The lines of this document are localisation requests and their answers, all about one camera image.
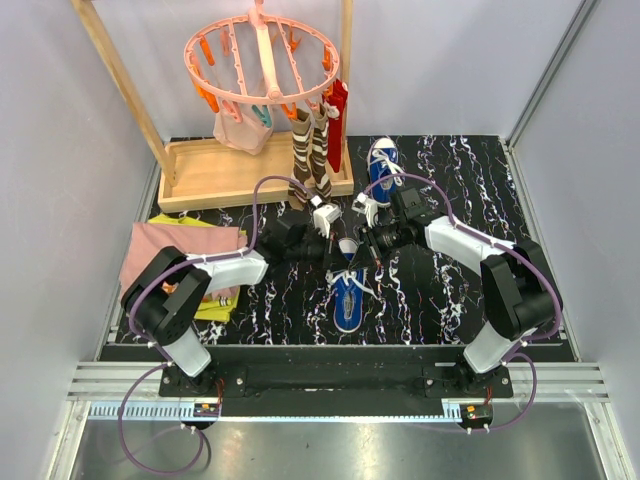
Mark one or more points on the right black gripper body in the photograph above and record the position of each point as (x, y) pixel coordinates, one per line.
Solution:
(387, 238)

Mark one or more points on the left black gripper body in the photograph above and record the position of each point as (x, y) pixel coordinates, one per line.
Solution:
(315, 249)

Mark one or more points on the white shoelace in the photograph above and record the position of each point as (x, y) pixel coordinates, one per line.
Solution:
(350, 285)

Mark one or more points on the blue canvas sneaker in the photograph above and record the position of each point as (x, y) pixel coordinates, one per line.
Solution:
(383, 161)
(347, 316)

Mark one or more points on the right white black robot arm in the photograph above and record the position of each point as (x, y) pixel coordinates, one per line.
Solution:
(519, 293)

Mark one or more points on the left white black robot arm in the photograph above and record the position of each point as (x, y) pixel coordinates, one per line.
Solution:
(162, 301)

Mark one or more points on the yellow folded garment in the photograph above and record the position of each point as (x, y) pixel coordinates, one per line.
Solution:
(212, 307)

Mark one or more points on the pink mesh laundry bag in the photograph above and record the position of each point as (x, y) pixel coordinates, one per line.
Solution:
(250, 135)

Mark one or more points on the brown striped sock left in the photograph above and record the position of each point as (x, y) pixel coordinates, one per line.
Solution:
(301, 137)

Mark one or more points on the brown striped sock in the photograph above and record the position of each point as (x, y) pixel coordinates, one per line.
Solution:
(319, 153)
(301, 137)

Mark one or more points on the brown striped sock right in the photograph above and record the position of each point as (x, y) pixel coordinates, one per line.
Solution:
(319, 153)

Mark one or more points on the pink folded t-shirt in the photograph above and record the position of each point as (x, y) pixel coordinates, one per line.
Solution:
(144, 246)

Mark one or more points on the red hanging sock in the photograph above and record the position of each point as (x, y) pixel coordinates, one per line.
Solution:
(336, 102)

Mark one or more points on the pink round clip hanger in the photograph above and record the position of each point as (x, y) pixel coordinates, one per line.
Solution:
(200, 62)

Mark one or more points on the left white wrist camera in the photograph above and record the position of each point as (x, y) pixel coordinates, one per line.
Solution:
(323, 218)

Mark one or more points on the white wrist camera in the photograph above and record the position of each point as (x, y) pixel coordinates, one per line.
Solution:
(366, 206)
(323, 218)

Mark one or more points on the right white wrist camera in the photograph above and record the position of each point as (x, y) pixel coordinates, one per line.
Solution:
(366, 206)

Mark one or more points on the wooden drying rack frame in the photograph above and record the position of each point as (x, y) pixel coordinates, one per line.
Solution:
(197, 171)

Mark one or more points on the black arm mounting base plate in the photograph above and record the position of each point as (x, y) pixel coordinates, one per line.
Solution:
(429, 371)

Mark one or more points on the aluminium rail frame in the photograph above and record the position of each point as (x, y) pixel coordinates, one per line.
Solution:
(558, 424)

